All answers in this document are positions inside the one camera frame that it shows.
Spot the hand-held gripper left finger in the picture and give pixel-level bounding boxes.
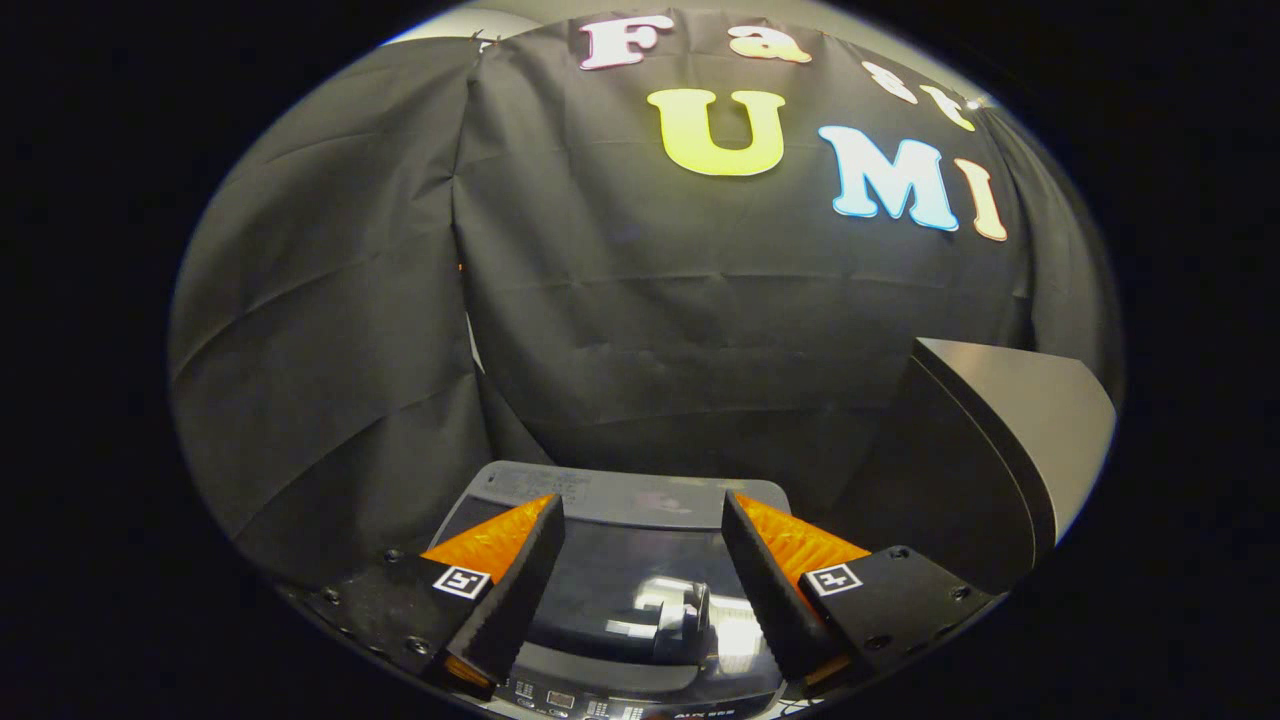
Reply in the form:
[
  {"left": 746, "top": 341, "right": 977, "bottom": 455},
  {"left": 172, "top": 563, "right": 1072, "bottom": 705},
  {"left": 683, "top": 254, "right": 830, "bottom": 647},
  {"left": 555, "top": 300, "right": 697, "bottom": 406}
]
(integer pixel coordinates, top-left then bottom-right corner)
[{"left": 305, "top": 493, "right": 566, "bottom": 701}]

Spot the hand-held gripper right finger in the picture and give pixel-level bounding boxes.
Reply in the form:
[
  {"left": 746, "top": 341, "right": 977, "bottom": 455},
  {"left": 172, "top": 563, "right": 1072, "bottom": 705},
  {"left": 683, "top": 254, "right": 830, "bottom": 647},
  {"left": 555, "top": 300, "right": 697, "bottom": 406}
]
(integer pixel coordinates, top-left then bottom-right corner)
[{"left": 722, "top": 490, "right": 1001, "bottom": 699}]

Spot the dark washing machine lid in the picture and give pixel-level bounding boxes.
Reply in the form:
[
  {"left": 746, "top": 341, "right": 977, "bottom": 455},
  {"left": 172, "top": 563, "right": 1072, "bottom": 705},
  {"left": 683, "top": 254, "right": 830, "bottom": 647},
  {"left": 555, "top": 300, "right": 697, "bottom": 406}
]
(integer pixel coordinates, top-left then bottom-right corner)
[{"left": 445, "top": 495, "right": 786, "bottom": 701}]

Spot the grey washing machine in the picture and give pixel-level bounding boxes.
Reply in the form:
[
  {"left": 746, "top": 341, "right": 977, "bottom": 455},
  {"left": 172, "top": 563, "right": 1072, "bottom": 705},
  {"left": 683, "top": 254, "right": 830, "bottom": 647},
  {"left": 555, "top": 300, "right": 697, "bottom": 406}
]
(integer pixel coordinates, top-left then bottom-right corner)
[{"left": 430, "top": 460, "right": 801, "bottom": 720}]

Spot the black backdrop cloth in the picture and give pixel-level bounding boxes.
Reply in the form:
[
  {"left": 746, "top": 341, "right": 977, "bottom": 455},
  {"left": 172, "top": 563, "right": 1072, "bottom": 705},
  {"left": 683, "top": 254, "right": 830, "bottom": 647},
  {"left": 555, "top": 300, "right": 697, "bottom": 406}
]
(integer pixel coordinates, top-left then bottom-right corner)
[{"left": 168, "top": 8, "right": 1126, "bottom": 591}]

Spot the grey cabinet with black top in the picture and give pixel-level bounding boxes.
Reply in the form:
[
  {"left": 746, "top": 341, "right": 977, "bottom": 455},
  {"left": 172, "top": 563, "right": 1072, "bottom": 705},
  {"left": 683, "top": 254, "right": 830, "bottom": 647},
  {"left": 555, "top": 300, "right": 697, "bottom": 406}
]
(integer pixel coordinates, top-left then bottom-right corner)
[{"left": 830, "top": 337, "right": 1118, "bottom": 597}]

